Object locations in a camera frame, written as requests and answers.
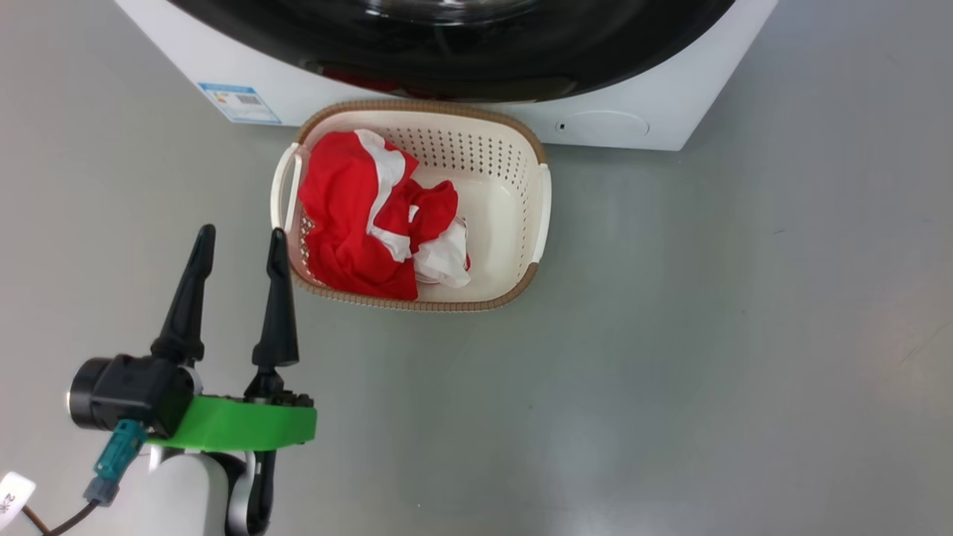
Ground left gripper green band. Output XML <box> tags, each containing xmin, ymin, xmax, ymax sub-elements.
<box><xmin>145</xmin><ymin>224</ymin><xmax>318</xmax><ymax>453</ymax></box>

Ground red and white garment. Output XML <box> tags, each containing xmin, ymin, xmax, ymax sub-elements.
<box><xmin>298</xmin><ymin>130</ymin><xmax>471</xmax><ymax>302</ymax></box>

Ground cream plastic laundry basket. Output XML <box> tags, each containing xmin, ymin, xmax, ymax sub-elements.
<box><xmin>270</xmin><ymin>100</ymin><xmax>552</xmax><ymax>312</ymax></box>

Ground white front-load washing machine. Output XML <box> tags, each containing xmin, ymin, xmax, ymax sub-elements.
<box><xmin>115</xmin><ymin>0</ymin><xmax>779</xmax><ymax>151</ymax></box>

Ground blue energy label sticker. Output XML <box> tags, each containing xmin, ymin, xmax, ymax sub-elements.
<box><xmin>198</xmin><ymin>83</ymin><xmax>282</xmax><ymax>124</ymax></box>

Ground white cable tag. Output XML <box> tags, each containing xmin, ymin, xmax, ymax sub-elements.
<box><xmin>0</xmin><ymin>472</ymin><xmax>36</xmax><ymax>516</ymax></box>

